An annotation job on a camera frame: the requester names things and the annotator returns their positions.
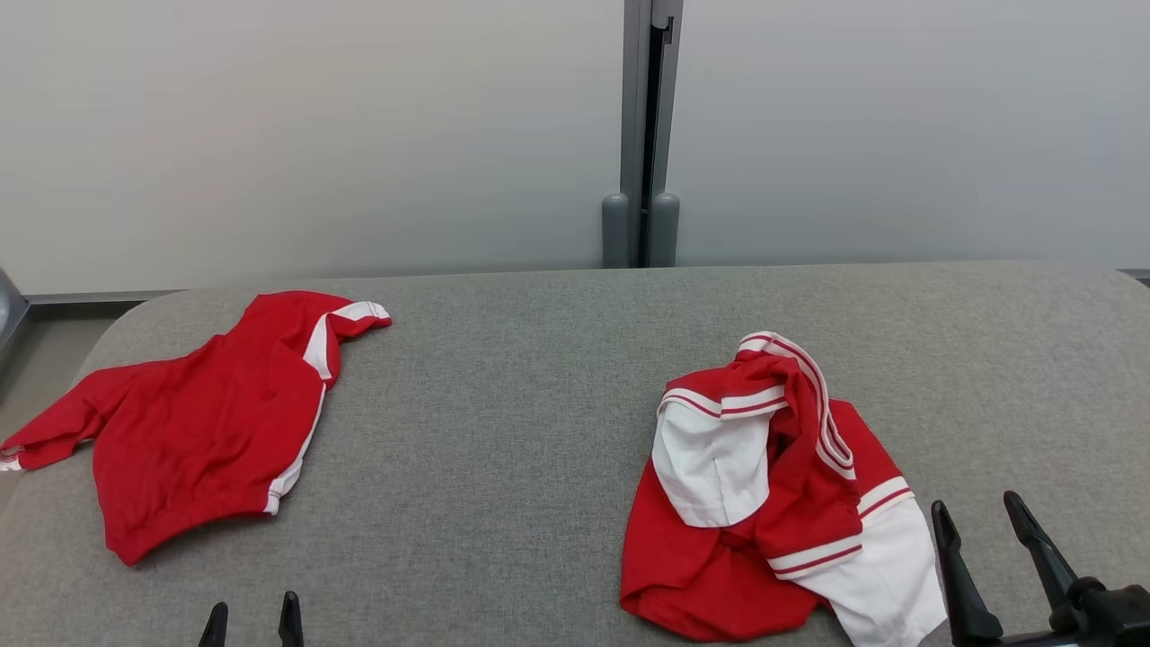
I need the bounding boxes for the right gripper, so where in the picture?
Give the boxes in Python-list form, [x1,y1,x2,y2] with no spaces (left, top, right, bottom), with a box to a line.
[931,491,1150,647]

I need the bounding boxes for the red shorts with white stripe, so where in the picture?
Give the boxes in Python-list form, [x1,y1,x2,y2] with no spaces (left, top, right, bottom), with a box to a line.
[0,290,393,567]

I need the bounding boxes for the red and white basketball jersey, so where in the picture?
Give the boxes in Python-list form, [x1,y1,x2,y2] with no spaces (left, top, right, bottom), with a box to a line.
[620,332,949,647]

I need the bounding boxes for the grey fabric sofa cushion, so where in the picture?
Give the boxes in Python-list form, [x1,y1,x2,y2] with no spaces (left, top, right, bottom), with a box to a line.
[0,261,1150,647]

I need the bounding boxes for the grey metal partition post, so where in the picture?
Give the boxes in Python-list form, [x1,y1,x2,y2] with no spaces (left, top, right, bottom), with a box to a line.
[600,0,684,269]

